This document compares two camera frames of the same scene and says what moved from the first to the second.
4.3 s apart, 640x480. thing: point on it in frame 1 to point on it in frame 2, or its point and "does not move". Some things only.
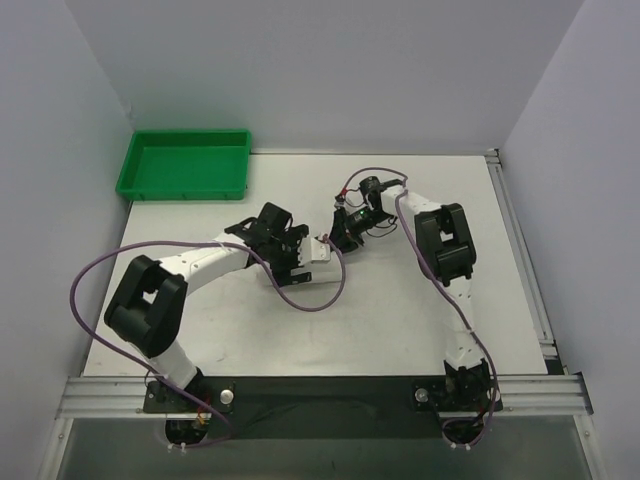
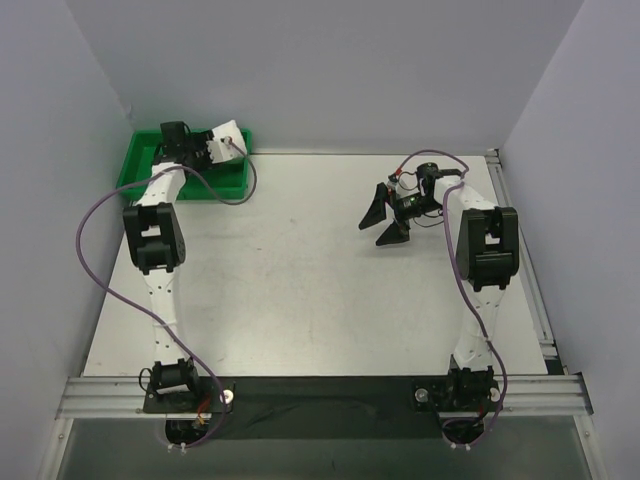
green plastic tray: x=186 y=165 does not move
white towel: x=335 y=269 to x=222 y=151
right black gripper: x=347 y=230 to x=393 y=209
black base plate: x=327 y=408 does not move
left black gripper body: x=288 y=257 to x=198 y=145
